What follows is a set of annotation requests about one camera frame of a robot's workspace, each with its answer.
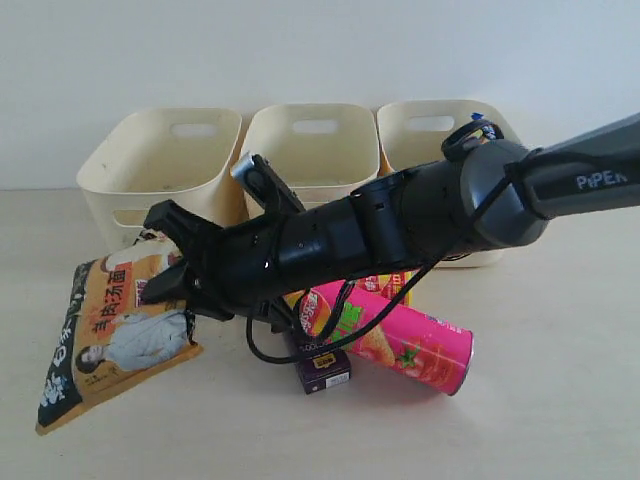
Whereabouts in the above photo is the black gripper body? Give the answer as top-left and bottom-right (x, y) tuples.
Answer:
(184, 209), (325, 320)

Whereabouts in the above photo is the orange noodle bag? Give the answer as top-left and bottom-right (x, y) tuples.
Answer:
(35, 230), (202, 436)

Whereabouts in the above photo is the pink chips can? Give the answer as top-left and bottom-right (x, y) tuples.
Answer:
(327, 287), (474, 395)

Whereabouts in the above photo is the yellow chips can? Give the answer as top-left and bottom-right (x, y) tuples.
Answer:
(284, 270), (417, 307)

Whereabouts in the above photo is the blue noodle bag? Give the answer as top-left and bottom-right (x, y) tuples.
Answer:
(471, 112), (504, 141)

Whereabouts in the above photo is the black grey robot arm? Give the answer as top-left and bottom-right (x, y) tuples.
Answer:
(142, 115), (639, 320)

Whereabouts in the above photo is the cream bin triangle mark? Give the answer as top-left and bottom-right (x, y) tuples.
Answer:
(76, 108), (247, 251)

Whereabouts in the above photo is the purple juice carton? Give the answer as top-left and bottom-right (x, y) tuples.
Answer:
(283, 332), (352, 395)

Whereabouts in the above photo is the cream bin square mark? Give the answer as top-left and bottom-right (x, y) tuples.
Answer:
(240, 103), (380, 210)

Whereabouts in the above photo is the cream bin circle mark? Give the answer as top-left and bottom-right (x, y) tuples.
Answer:
(376, 99), (520, 259)

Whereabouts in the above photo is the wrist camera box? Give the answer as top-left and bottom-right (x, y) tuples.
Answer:
(231, 153), (305, 215)

